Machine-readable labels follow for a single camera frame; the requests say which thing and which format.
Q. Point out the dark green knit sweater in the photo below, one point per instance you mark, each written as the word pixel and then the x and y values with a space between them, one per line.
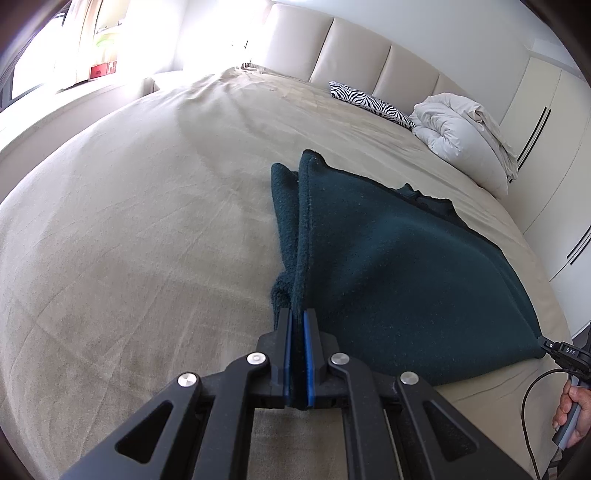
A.
pixel 392 277

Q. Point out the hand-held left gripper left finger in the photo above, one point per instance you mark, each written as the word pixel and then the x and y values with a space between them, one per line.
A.
pixel 288 350

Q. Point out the white folded duvet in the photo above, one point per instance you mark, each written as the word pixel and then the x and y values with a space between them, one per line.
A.
pixel 461 138

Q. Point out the white wardrobe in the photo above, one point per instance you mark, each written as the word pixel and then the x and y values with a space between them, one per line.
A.
pixel 554 184

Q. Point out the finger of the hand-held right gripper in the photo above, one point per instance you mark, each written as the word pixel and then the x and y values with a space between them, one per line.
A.
pixel 547 346

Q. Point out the zebra print pillow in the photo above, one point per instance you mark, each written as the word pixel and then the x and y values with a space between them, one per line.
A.
pixel 369 102

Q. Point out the white nightstand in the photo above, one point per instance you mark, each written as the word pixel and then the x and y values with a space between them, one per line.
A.
pixel 161 83

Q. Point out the person's right hand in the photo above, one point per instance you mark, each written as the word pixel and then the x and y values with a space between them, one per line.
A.
pixel 584 410

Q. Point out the cream padded headboard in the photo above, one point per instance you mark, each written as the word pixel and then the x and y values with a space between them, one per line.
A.
pixel 351 50

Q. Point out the bed with beige sheet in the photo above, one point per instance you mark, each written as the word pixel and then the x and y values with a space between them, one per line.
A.
pixel 138 230

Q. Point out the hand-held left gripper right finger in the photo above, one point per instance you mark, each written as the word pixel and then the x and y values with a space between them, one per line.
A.
pixel 307 355

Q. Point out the red box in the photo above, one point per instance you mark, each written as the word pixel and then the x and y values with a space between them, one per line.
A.
pixel 101 70

